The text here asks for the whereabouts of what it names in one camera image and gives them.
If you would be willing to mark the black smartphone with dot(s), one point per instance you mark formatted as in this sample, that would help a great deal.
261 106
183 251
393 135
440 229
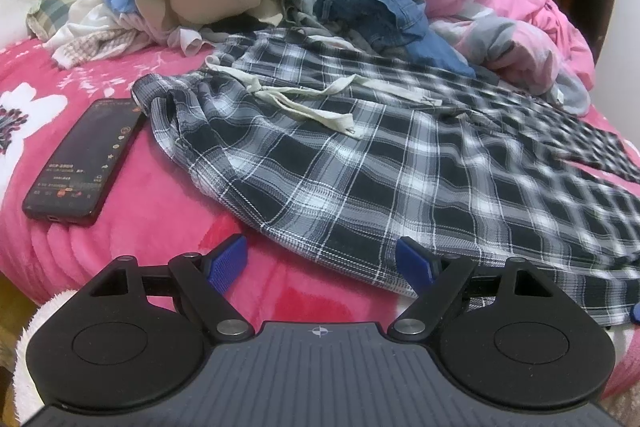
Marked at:
80 162

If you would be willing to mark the beige checked towel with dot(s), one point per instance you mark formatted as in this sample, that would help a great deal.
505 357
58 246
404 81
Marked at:
95 47

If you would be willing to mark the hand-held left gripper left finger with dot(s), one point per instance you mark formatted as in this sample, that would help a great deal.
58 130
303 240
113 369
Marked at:
227 262

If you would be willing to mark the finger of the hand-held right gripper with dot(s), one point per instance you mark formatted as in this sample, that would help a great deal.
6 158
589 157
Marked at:
636 313

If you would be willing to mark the green plaid pillow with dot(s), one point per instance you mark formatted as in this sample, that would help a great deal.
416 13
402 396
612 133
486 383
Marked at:
50 9

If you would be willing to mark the black white plaid pants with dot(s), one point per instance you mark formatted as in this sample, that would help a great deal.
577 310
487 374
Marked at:
375 167

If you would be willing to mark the pink floral fleece blanket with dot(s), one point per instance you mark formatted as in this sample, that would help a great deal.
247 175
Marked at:
150 232

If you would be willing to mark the white fleece clothing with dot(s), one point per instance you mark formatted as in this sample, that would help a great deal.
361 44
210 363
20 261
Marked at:
25 357

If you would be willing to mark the blue jeans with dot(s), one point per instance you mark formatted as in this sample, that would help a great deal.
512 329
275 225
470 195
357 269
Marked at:
380 7

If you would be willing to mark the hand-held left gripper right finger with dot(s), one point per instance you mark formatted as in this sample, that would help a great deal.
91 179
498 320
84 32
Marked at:
415 264

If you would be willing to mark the white cloth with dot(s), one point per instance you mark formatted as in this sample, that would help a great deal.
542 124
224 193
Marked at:
85 12

